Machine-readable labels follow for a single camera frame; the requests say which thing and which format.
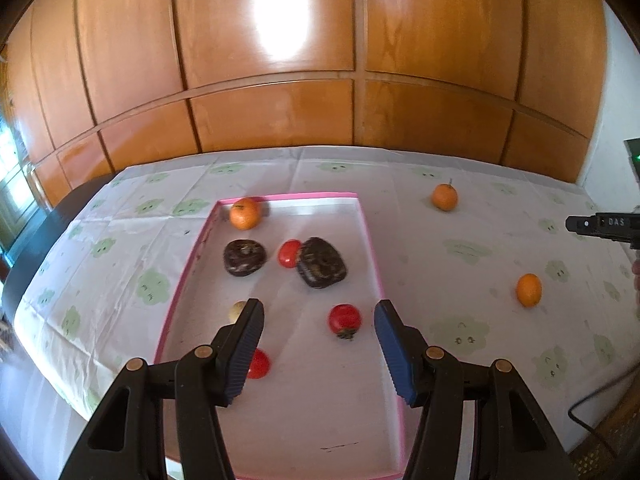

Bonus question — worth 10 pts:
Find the red tomato with calyx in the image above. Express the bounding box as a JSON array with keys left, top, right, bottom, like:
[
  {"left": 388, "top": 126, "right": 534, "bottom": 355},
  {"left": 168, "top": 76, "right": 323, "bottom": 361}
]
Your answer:
[{"left": 328, "top": 303, "right": 362, "bottom": 341}]

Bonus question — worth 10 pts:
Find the white printed tablecloth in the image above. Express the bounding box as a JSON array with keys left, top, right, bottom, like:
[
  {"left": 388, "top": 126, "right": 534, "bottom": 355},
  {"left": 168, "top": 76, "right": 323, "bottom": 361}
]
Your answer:
[{"left": 14, "top": 145, "right": 640, "bottom": 466}]

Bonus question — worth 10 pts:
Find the wooden panelled wardrobe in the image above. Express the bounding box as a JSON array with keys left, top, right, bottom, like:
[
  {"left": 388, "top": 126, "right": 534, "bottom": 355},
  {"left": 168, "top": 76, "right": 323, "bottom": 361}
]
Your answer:
[{"left": 0, "top": 0, "right": 608, "bottom": 211}]

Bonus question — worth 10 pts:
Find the wooden glazed door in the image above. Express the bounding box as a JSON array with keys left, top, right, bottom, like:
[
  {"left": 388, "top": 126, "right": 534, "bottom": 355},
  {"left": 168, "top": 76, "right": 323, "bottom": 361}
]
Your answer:
[{"left": 0, "top": 45, "right": 46, "bottom": 251}]

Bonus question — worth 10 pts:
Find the yellow patterned cloth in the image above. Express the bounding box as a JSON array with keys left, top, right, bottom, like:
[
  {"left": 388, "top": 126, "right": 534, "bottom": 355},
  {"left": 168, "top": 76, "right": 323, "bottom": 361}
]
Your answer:
[{"left": 562, "top": 385, "right": 640, "bottom": 480}]

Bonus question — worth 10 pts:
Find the pink shallow cardboard tray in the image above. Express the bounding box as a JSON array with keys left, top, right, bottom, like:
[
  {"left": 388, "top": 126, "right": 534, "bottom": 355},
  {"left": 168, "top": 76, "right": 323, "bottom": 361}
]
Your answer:
[{"left": 152, "top": 191, "right": 407, "bottom": 480}]

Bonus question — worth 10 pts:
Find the dark brown wrinkled fruit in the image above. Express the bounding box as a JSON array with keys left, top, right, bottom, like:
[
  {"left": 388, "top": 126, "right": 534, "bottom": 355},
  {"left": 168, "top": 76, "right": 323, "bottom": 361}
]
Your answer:
[
  {"left": 296, "top": 236, "right": 348, "bottom": 289},
  {"left": 223, "top": 239, "right": 266, "bottom": 278}
]

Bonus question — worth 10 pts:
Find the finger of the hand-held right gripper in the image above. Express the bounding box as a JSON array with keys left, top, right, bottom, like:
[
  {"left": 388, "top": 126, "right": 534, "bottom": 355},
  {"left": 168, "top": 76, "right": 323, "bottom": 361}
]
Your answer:
[{"left": 566, "top": 212, "right": 640, "bottom": 242}]

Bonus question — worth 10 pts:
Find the black cable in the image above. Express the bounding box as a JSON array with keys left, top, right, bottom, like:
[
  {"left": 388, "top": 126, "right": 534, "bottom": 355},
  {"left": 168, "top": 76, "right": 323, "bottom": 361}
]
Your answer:
[{"left": 568, "top": 362, "right": 640, "bottom": 461}]

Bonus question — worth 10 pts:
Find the tangerine with stem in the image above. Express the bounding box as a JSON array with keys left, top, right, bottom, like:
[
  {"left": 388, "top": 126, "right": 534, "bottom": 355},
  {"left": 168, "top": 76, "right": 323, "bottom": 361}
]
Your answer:
[
  {"left": 431, "top": 178, "right": 459, "bottom": 212},
  {"left": 229, "top": 197, "right": 262, "bottom": 231}
]

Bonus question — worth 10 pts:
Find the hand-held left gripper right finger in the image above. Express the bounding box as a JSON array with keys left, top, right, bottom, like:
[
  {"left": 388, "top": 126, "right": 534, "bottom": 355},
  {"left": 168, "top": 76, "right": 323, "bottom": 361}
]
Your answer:
[{"left": 374, "top": 299, "right": 583, "bottom": 480}]

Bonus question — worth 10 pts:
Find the dark table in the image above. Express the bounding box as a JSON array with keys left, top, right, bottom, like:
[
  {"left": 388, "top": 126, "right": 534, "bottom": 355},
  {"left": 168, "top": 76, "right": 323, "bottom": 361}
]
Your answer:
[{"left": 2, "top": 176, "right": 113, "bottom": 321}]

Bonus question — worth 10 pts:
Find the smooth orange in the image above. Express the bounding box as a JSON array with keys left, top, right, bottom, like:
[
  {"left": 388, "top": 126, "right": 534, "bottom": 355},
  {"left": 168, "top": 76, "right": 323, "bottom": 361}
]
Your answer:
[{"left": 516, "top": 273, "right": 543, "bottom": 308}]

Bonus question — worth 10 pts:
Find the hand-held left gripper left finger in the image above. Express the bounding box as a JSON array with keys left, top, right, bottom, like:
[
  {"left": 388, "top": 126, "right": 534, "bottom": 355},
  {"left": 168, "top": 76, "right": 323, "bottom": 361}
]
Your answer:
[{"left": 59, "top": 298, "right": 266, "bottom": 480}]

